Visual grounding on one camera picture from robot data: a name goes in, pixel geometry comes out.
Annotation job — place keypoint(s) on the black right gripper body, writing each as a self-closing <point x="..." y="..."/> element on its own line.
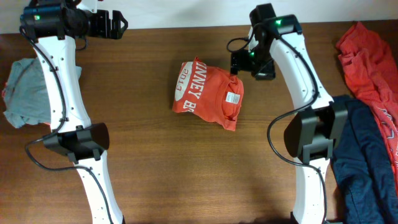
<point x="258" y="62"/>

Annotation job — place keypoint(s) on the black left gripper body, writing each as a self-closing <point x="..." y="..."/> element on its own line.
<point x="98" y="25"/>

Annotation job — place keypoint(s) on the orange printed t-shirt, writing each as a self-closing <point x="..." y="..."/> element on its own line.
<point x="211" y="93"/>

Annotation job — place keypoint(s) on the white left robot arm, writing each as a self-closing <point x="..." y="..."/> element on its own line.
<point x="52" y="28"/>

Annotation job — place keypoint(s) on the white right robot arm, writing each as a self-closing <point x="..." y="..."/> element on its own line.
<point x="318" y="121"/>

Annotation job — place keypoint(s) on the folded grey t-shirt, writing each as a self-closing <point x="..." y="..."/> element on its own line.
<point x="25" y="94"/>

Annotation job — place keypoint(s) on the navy blue garment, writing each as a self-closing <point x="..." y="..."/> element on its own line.
<point x="362" y="168"/>

